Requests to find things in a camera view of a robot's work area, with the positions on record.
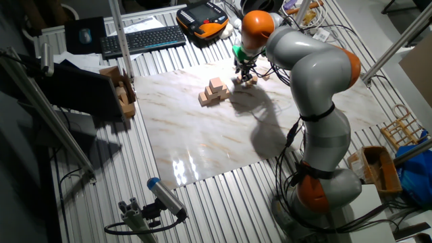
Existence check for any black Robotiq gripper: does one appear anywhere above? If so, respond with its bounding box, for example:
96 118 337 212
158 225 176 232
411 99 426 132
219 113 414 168
235 57 257 82

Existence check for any white egg shaped object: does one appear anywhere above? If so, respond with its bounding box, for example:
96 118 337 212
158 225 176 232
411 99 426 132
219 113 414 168
219 22 234 40

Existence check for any white plug adapter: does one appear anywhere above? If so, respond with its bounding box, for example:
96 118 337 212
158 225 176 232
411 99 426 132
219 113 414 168
229 16 244 33

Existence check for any orange black teach pendant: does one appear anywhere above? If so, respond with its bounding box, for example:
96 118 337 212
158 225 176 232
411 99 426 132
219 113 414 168
175 1 230 41

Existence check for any black round spool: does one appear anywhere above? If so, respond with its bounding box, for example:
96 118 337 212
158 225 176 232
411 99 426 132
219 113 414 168
240 0 284 16

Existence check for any marble pattern mat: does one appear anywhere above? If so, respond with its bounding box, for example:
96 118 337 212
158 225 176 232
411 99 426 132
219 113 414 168
134 55 391 190

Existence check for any white small labelled device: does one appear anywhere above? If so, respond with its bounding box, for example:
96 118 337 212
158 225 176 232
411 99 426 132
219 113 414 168
313 27 331 42

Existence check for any black computer keyboard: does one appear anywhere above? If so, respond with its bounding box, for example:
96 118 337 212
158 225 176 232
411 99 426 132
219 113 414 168
100 25 187 61

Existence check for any white paper sheet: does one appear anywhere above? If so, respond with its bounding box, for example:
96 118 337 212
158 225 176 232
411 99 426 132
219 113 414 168
53 50 102 74
107 16 166 36

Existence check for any brown cardboard box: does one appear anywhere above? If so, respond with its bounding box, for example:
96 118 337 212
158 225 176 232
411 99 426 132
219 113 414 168
99 65 137 119

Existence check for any wooden rack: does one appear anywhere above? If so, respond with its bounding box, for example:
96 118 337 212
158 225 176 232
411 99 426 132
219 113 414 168
380 103 429 151

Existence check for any dark computer mouse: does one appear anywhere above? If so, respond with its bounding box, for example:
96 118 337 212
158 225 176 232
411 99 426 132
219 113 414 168
78 27 92 45

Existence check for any black monitor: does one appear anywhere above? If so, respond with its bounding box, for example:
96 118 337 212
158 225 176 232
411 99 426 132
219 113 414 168
35 62 125 121

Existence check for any orange cardboard box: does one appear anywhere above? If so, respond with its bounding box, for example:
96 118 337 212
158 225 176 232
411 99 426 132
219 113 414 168
347 145 403 195

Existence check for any brown cardboard sheet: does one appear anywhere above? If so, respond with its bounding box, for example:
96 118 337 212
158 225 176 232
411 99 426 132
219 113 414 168
398 40 432 109

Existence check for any black mouse pad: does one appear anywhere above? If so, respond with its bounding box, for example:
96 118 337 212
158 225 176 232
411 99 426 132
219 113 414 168
63 16 108 55

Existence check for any blue bag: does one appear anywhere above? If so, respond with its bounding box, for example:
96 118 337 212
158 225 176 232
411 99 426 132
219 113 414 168
395 130 432 207

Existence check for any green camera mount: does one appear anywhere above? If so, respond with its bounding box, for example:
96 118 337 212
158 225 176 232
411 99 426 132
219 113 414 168
232 45 267 62

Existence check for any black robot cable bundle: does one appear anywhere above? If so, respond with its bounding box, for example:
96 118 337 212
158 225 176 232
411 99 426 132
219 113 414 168
251 57 401 236

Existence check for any aluminium upright post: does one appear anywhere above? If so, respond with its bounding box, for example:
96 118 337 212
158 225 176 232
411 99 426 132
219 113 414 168
293 0 312 28

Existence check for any aluminium frame profile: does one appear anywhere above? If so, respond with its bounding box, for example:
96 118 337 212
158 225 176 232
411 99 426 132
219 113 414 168
107 0 135 81

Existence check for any silver depth camera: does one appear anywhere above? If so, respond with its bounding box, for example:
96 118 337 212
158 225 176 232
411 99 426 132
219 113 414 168
146 177 188 219

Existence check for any long aluminium frame bar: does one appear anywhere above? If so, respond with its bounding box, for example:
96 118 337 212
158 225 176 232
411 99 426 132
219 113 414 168
0 47 97 185
360 1 432 84

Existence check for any black camera bracket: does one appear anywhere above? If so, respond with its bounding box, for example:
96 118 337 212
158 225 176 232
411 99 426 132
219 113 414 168
141 198 163 229

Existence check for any short aluminium profile mount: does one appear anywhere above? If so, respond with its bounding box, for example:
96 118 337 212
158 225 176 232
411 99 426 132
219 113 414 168
117 197 159 243

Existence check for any black camera cable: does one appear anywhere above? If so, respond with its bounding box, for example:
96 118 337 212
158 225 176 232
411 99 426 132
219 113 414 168
103 215 186 236

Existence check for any grey upright depth camera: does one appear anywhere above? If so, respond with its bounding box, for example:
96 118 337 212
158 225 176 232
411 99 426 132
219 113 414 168
40 42 55 77

